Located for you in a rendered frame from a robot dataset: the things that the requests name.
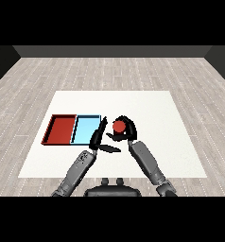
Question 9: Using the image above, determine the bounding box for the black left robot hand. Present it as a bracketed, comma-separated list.
[89, 115, 122, 154]

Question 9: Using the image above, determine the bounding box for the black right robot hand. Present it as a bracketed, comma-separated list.
[105, 114, 139, 143]

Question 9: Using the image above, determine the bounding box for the small red can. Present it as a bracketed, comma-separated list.
[112, 120, 128, 136]

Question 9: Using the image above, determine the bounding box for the light blue shallow open box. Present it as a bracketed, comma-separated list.
[69, 113, 102, 146]

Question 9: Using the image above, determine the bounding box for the red shallow open box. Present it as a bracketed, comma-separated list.
[41, 113, 78, 147]

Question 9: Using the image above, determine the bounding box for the dark grey robot body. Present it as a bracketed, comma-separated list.
[83, 177, 143, 198]

